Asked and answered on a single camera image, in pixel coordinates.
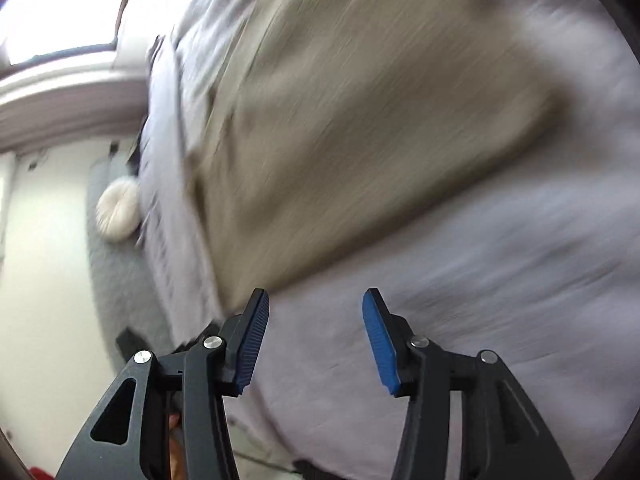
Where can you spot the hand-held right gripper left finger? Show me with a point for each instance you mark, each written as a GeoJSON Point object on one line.
{"type": "Point", "coordinates": [250, 345]}

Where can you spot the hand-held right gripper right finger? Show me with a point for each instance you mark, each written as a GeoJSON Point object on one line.
{"type": "Point", "coordinates": [380, 345]}

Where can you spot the olive brown knit sweater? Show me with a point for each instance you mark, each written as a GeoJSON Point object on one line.
{"type": "Point", "coordinates": [365, 125]}

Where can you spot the lavender embossed bedspread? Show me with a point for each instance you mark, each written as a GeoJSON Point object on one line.
{"type": "Point", "coordinates": [475, 285]}

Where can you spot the grey rug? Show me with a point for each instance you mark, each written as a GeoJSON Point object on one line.
{"type": "Point", "coordinates": [120, 270]}

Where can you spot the round white cushion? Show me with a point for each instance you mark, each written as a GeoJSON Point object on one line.
{"type": "Point", "coordinates": [117, 210]}

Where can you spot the window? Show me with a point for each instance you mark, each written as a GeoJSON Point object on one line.
{"type": "Point", "coordinates": [65, 15]}

